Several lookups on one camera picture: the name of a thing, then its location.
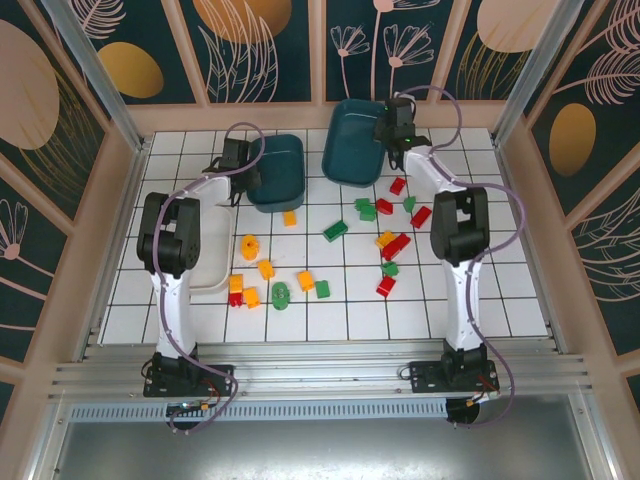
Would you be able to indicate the aluminium corner post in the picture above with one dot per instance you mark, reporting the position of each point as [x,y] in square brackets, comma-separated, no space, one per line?
[540,65]
[100,80]

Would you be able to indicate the teal plastic container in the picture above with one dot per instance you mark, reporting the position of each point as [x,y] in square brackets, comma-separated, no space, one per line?
[350,145]
[280,170]

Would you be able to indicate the small red lego brick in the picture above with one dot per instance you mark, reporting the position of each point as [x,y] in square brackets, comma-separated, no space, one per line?
[234,300]

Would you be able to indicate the yellow sloped lego brick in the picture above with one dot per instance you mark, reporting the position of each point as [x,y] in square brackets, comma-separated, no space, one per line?
[289,219]

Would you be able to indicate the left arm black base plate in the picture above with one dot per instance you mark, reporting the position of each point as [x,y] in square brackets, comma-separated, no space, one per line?
[220,375]

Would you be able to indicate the aluminium mounting rail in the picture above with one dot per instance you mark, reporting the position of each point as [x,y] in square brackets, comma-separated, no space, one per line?
[325,360]

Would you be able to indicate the long green lego brick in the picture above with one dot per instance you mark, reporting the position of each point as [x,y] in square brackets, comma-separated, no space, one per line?
[335,230]

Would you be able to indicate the grey metal sheet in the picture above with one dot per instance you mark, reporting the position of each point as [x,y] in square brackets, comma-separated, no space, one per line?
[320,450]

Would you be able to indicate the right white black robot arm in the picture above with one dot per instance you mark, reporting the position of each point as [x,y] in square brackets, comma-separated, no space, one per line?
[462,300]

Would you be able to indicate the yellow round lego piece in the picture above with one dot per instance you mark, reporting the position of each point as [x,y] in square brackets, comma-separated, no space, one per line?
[249,247]

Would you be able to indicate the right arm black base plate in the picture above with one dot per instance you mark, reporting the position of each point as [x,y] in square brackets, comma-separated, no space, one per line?
[425,375]

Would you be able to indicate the green round lego piece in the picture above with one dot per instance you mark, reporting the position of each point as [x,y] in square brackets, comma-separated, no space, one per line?
[281,295]

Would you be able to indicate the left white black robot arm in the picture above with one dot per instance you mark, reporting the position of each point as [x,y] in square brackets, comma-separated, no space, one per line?
[172,305]

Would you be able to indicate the white plastic container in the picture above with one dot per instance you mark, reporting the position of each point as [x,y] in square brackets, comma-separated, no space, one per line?
[215,245]

